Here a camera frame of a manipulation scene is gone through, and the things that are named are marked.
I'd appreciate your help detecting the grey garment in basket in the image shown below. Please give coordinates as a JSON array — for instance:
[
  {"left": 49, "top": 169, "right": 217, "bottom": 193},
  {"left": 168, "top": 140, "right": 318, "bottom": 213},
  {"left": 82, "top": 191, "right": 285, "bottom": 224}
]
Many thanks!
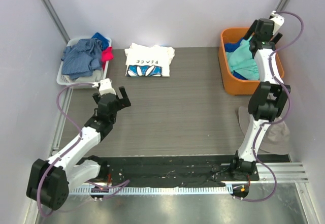
[{"left": 74, "top": 70, "right": 104, "bottom": 83}]

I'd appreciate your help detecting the royal blue garment in tub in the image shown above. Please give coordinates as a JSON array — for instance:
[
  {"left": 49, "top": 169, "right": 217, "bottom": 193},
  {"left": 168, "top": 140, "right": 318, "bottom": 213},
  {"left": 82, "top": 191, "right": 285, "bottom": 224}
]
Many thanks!
[{"left": 224, "top": 38, "right": 259, "bottom": 80}]

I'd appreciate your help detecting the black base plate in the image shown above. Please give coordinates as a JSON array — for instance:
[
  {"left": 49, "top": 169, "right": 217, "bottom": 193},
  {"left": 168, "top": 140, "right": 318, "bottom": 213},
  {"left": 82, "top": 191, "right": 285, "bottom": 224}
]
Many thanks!
[{"left": 92, "top": 155, "right": 259, "bottom": 188}]

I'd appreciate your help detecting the white laundry basket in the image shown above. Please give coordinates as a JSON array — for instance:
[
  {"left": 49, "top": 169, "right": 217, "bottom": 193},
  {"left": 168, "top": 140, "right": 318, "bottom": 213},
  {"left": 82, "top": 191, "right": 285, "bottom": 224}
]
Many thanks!
[{"left": 56, "top": 36, "right": 110, "bottom": 86}]

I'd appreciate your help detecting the red garment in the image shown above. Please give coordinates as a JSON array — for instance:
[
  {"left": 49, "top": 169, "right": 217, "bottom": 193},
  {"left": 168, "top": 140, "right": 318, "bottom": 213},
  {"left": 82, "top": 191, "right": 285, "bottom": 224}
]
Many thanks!
[{"left": 101, "top": 47, "right": 114, "bottom": 70}]

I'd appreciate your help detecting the white slotted cable duct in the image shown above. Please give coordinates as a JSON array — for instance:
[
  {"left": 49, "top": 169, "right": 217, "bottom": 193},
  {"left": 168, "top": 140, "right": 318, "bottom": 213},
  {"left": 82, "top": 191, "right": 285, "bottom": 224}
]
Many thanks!
[{"left": 70, "top": 184, "right": 233, "bottom": 196}]

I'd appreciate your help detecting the aluminium rail frame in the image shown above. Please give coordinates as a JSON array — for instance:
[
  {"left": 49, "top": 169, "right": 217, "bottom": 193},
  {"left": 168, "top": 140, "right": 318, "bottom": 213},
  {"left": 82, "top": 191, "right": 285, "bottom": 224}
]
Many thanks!
[{"left": 31, "top": 163, "right": 309, "bottom": 185}]

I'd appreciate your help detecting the blue checked shirt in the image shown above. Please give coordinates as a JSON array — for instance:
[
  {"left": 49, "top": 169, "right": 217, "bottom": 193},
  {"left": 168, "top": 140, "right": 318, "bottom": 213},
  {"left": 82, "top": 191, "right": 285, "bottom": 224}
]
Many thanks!
[{"left": 61, "top": 38, "right": 102, "bottom": 80}]

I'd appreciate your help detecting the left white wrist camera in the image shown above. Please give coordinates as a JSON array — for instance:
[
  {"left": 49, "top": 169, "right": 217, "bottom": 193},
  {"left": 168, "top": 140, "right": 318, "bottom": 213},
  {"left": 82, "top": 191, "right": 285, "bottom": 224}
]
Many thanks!
[{"left": 91, "top": 78, "right": 116, "bottom": 95}]

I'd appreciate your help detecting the white printed folded t shirt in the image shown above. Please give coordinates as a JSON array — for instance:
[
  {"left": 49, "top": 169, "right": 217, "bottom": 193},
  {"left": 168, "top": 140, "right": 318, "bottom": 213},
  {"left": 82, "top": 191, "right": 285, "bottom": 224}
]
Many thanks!
[{"left": 124, "top": 43, "right": 175, "bottom": 77}]

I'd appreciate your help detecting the teal t shirt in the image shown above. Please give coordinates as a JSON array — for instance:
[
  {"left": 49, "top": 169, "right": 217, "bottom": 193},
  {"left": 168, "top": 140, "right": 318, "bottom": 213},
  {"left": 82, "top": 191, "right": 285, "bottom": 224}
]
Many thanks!
[{"left": 225, "top": 37, "right": 261, "bottom": 79}]

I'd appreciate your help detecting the grey bucket hat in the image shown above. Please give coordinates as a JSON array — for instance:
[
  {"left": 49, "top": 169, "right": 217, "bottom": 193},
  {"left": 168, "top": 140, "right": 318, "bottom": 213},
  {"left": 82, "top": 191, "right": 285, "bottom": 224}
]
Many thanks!
[{"left": 238, "top": 106, "right": 290, "bottom": 155}]

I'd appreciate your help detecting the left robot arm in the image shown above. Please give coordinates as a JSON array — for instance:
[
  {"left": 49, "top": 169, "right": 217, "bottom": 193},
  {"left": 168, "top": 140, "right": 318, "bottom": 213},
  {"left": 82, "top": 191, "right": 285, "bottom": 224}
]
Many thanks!
[{"left": 26, "top": 83, "right": 131, "bottom": 216}]

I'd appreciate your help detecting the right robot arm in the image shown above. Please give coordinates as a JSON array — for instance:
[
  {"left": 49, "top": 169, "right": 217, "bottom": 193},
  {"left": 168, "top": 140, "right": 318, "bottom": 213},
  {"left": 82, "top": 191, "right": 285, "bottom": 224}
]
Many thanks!
[{"left": 229, "top": 14, "right": 290, "bottom": 181}]

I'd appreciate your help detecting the blue garment in basket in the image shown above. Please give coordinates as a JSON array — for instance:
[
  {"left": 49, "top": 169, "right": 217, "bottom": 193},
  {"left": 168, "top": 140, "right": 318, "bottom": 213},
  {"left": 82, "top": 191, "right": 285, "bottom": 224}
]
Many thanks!
[{"left": 91, "top": 32, "right": 110, "bottom": 51}]

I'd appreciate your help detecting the orange plastic tub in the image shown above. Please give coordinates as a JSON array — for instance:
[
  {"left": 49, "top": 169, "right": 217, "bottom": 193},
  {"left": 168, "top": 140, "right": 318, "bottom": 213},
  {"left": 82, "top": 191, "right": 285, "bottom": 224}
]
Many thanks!
[{"left": 219, "top": 27, "right": 285, "bottom": 97}]

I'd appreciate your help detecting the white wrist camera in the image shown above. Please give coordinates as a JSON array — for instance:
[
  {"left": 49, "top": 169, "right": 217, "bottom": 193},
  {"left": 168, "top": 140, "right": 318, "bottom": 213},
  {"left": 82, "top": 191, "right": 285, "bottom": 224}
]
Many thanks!
[
  {"left": 269, "top": 11, "right": 284, "bottom": 34},
  {"left": 91, "top": 78, "right": 116, "bottom": 95}
]

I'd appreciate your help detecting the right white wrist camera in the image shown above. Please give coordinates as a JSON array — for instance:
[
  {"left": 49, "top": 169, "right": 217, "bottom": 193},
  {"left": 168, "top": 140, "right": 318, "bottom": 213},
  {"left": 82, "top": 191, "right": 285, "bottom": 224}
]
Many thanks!
[{"left": 269, "top": 11, "right": 284, "bottom": 34}]

